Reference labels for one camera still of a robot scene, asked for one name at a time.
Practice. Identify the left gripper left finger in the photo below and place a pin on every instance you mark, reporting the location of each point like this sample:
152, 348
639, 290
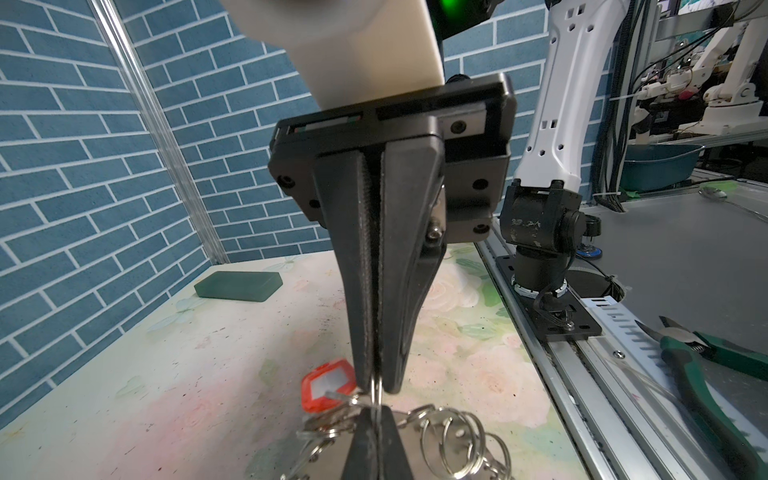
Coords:
363, 458

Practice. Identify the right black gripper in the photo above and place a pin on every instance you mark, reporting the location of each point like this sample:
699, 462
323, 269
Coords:
456, 136

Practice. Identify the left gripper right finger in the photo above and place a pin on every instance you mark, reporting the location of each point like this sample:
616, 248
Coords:
393, 461

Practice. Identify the metal key organizer plate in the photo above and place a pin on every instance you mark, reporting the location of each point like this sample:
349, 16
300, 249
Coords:
440, 443

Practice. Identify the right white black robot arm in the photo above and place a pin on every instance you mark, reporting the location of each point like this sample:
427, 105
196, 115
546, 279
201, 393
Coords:
539, 209

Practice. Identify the red key tag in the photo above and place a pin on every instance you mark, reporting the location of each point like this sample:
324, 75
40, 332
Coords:
320, 386

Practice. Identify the green rectangular block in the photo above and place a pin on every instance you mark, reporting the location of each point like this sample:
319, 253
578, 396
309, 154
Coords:
239, 286

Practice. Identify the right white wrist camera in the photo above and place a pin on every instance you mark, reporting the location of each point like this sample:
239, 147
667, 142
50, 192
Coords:
348, 51

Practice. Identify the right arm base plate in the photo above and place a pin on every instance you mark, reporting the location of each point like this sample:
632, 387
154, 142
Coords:
558, 316

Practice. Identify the aluminium front rail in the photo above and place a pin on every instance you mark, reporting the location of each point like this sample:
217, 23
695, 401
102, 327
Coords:
615, 394

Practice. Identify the green-handled pliers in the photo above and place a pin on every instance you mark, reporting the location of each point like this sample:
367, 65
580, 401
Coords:
682, 350

